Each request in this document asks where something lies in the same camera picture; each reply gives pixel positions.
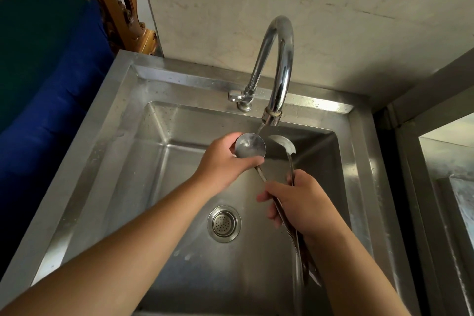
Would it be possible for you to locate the person's left hand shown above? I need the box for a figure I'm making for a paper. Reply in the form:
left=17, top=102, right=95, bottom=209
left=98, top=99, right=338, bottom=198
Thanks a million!
left=192, top=132, right=266, bottom=198

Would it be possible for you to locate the person's right hand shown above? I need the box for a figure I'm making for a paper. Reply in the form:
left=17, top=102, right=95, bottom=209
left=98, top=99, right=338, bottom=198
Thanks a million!
left=257, top=169, right=346, bottom=245

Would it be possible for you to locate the steel ladle with round bowl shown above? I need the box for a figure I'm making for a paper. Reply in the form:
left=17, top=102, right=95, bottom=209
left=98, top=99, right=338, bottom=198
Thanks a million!
left=234, top=133, right=323, bottom=287

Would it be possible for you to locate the steel spatula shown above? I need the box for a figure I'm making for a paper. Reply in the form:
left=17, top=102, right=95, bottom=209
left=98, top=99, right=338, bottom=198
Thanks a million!
left=267, top=135, right=308, bottom=316

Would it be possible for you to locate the person's right forearm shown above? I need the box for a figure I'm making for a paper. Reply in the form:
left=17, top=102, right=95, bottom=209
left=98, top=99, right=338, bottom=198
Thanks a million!
left=304, top=217, right=412, bottom=316

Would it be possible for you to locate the person's left forearm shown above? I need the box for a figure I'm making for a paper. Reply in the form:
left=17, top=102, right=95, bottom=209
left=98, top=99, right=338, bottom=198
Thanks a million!
left=0, top=176, right=222, bottom=316

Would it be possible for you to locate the steel sink drain strainer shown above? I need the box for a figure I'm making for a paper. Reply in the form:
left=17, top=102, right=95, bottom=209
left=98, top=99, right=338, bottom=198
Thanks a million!
left=207, top=205, right=242, bottom=244

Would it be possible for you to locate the stainless steel sink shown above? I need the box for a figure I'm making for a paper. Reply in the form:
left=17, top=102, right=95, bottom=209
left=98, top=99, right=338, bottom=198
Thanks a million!
left=0, top=50, right=421, bottom=316

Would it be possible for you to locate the chrome gooseneck faucet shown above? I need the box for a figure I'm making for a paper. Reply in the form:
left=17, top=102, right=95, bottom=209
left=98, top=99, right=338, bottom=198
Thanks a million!
left=228, top=15, right=295, bottom=127

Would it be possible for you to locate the blue cushion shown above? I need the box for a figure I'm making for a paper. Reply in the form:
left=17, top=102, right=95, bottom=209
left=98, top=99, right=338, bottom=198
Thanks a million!
left=0, top=0, right=115, bottom=279

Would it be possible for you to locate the green glass panel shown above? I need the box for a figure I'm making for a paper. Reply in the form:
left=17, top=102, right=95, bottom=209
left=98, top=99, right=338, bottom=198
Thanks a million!
left=0, top=0, right=92, bottom=136

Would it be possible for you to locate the stainless steel cabinet frame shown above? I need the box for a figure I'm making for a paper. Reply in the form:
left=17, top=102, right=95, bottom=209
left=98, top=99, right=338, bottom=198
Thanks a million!
left=373, top=49, right=474, bottom=316

